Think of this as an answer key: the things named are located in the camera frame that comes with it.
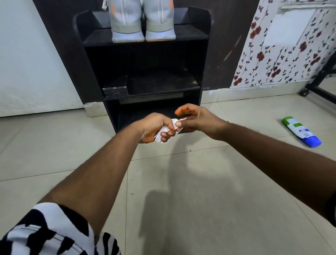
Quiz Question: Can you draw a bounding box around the person's left hand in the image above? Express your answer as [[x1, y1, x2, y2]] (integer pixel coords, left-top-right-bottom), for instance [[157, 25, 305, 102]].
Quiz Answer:
[[139, 113, 183, 144]]

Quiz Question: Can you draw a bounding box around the person's right hand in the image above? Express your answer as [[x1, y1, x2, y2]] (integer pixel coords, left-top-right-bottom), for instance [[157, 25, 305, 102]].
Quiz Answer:
[[174, 103, 229, 141]]

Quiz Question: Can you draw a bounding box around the clear plastic box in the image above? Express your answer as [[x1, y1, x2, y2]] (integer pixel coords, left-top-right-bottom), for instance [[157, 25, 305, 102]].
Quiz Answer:
[[102, 75, 129, 97]]

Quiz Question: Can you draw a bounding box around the grey sneaker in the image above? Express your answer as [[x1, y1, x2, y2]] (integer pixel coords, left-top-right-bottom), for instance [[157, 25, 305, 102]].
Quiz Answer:
[[143, 0, 177, 42], [108, 0, 145, 43]]

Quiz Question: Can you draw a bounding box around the person's left forearm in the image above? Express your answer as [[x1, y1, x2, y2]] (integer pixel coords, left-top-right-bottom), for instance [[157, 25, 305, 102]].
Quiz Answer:
[[39, 125, 146, 234]]

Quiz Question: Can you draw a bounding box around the person's right forearm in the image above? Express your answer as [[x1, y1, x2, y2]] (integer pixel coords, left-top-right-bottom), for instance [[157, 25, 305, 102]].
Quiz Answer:
[[218, 123, 336, 219]]

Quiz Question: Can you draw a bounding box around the black open shelf box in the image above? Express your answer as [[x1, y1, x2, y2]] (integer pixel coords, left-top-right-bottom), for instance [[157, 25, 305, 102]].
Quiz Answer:
[[73, 6, 213, 134]]

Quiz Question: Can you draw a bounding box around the green blue white bottle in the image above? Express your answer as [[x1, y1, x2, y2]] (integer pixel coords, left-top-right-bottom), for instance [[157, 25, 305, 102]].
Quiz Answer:
[[281, 116, 322, 148]]

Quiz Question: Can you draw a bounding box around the white floral patterned sheet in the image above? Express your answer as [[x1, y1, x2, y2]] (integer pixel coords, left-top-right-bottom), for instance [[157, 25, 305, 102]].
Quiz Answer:
[[230, 0, 336, 89]]

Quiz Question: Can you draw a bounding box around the dark brown wooden cabinet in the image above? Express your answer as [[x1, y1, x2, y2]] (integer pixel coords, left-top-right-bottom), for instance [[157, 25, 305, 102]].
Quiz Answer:
[[33, 0, 260, 104]]

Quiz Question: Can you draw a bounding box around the zebra striped garment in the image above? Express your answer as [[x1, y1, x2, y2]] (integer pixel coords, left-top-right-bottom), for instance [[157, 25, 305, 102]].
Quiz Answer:
[[0, 192, 336, 255]]

